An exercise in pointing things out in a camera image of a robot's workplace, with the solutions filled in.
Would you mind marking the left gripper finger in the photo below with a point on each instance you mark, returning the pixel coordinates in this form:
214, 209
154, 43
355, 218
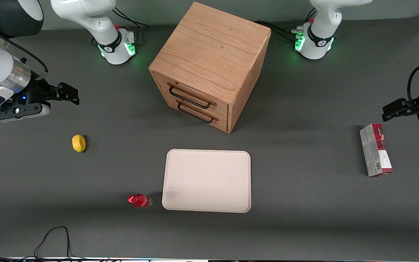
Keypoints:
391, 111
410, 109

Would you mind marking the red plaid cardboard box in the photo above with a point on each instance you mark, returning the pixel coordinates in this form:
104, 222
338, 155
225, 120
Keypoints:
375, 151

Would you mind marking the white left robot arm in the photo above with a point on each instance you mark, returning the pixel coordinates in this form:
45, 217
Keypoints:
316, 49

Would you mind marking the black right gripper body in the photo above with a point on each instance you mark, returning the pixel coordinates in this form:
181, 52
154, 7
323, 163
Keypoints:
36, 93

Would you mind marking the wooden drawer cabinet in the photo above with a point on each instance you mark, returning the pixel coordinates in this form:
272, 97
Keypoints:
209, 51

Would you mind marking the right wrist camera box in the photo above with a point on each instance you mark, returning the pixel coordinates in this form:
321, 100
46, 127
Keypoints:
20, 112

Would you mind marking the cream plastic tray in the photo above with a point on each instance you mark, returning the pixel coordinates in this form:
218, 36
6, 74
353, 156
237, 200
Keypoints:
206, 181

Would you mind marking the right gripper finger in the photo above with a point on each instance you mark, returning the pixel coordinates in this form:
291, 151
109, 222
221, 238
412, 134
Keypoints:
61, 87
73, 96

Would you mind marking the red coke bottle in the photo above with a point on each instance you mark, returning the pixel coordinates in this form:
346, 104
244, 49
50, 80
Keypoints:
140, 201

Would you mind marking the yellow lemon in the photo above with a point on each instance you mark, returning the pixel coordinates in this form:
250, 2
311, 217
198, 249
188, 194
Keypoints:
79, 143

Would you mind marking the wooden drawer front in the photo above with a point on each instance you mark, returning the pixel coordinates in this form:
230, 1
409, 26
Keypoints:
216, 120
195, 91

